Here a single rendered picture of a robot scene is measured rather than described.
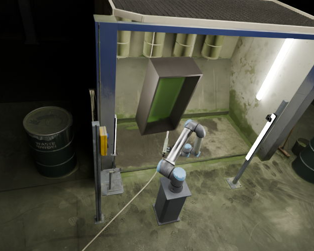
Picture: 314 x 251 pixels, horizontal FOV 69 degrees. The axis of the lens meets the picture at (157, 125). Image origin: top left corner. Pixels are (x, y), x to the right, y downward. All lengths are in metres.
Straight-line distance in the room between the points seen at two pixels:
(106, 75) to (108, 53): 0.22
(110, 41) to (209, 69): 3.12
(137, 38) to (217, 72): 1.82
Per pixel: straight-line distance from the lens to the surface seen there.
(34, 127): 3.16
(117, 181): 2.56
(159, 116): 3.85
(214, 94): 4.96
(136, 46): 4.24
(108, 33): 2.05
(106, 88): 2.29
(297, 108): 3.97
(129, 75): 4.27
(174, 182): 2.64
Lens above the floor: 2.91
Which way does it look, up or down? 41 degrees down
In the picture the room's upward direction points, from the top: 11 degrees clockwise
